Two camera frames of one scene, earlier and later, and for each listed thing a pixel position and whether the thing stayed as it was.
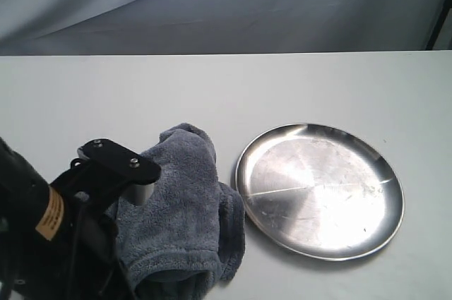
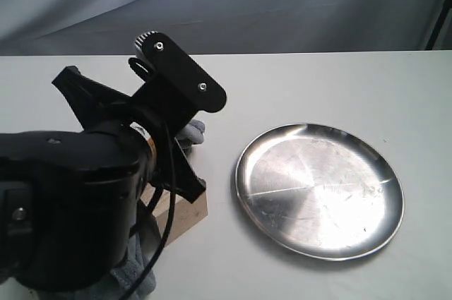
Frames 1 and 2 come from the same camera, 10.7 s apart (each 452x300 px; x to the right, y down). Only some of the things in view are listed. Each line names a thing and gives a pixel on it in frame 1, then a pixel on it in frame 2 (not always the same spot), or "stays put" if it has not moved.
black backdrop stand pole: x=447 y=6 stays put
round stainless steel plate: x=320 y=191 stays put
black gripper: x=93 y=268 to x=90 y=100
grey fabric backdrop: x=104 y=8 stays put
